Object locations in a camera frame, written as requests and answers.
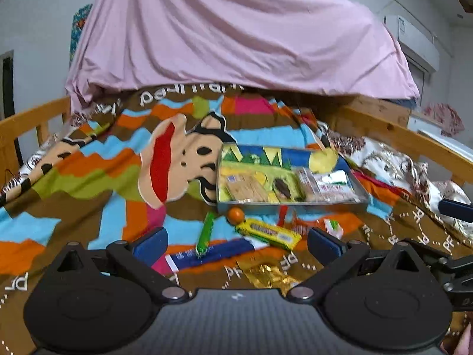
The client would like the metal tray with dinosaur drawing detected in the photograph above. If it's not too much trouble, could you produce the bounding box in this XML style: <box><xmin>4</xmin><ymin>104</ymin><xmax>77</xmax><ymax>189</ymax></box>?
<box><xmin>216</xmin><ymin>143</ymin><xmax>371</xmax><ymax>215</ymax></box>

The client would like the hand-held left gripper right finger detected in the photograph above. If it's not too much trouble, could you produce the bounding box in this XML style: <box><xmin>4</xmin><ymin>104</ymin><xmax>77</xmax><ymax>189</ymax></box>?
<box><xmin>288</xmin><ymin>227</ymin><xmax>440</xmax><ymax>303</ymax></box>

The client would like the pink bed sheet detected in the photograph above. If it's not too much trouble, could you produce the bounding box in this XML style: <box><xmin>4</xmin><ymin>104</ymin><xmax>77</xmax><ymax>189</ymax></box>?
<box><xmin>64</xmin><ymin>0</ymin><xmax>422</xmax><ymax>115</ymax></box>

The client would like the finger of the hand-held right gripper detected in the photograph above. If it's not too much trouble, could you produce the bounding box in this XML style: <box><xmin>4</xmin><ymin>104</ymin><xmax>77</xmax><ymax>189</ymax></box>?
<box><xmin>439</xmin><ymin>199</ymin><xmax>473</xmax><ymax>223</ymax></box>
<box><xmin>425</xmin><ymin>254</ymin><xmax>473</xmax><ymax>293</ymax></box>

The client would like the dark door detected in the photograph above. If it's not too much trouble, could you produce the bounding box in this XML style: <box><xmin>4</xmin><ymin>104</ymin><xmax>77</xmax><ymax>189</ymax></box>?
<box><xmin>0</xmin><ymin>50</ymin><xmax>15</xmax><ymax>119</ymax></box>

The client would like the gold foil packet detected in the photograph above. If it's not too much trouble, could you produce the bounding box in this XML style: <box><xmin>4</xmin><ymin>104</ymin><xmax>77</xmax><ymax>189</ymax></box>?
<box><xmin>242</xmin><ymin>264</ymin><xmax>302</xmax><ymax>290</ymax></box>

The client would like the cartoon printed blanket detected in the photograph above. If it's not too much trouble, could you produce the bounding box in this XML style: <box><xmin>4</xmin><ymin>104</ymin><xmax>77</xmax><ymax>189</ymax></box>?
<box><xmin>0</xmin><ymin>85</ymin><xmax>473</xmax><ymax>355</ymax></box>

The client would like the floral satin quilt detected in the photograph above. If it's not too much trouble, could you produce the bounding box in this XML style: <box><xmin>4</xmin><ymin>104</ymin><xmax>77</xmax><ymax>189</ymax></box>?
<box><xmin>321</xmin><ymin>129</ymin><xmax>473</xmax><ymax>245</ymax></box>

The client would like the yellow bar packet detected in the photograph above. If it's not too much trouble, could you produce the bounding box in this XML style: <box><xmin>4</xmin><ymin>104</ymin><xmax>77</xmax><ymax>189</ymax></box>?
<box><xmin>236</xmin><ymin>218</ymin><xmax>302</xmax><ymax>249</ymax></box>

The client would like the green candy stick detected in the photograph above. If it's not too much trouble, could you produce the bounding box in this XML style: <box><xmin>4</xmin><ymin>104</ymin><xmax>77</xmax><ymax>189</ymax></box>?
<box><xmin>196</xmin><ymin>212</ymin><xmax>217</xmax><ymax>258</ymax></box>

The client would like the small white and green packet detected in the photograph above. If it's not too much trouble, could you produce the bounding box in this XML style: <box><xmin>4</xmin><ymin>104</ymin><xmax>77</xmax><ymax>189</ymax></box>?
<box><xmin>324</xmin><ymin>218</ymin><xmax>344</xmax><ymax>238</ymax></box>

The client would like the orange snack packet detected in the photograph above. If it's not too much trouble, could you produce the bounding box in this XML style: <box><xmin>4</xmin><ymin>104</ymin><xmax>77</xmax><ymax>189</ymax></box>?
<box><xmin>291</xmin><ymin>221</ymin><xmax>315</xmax><ymax>236</ymax></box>

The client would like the dark brown snack piece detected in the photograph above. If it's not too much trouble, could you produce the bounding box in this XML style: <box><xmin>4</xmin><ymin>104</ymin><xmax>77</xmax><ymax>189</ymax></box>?
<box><xmin>273</xmin><ymin>178</ymin><xmax>291</xmax><ymax>199</ymax></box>

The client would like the colourful patterned cloth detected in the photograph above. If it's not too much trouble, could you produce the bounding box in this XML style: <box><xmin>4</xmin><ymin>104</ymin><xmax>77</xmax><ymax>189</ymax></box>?
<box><xmin>69</xmin><ymin>3</ymin><xmax>94</xmax><ymax>68</ymax></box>

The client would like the pink floral cloth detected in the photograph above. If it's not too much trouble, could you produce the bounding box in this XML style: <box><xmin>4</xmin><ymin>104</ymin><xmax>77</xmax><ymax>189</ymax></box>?
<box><xmin>422</xmin><ymin>103</ymin><xmax>465</xmax><ymax>136</ymax></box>

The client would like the blue packet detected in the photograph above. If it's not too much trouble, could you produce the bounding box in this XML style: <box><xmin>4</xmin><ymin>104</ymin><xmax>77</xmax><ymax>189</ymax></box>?
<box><xmin>165</xmin><ymin>238</ymin><xmax>256</xmax><ymax>271</ymax></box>

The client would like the white air conditioner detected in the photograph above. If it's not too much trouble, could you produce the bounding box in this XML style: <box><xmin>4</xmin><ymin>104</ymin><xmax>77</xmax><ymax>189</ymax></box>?
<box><xmin>383</xmin><ymin>15</ymin><xmax>441</xmax><ymax>72</ymax></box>

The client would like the round cracker packet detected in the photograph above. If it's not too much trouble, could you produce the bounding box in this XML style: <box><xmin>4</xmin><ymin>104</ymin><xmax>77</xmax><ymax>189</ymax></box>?
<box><xmin>225</xmin><ymin>175</ymin><xmax>271</xmax><ymax>203</ymax></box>

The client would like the white and green snack packet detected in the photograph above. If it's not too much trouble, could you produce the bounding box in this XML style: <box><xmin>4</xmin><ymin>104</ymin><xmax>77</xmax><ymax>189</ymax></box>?
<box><xmin>314</xmin><ymin>171</ymin><xmax>356</xmax><ymax>202</ymax></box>

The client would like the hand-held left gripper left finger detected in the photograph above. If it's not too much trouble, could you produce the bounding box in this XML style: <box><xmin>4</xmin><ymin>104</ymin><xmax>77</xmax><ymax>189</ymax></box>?
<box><xmin>46</xmin><ymin>226</ymin><xmax>190</xmax><ymax>304</ymax></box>

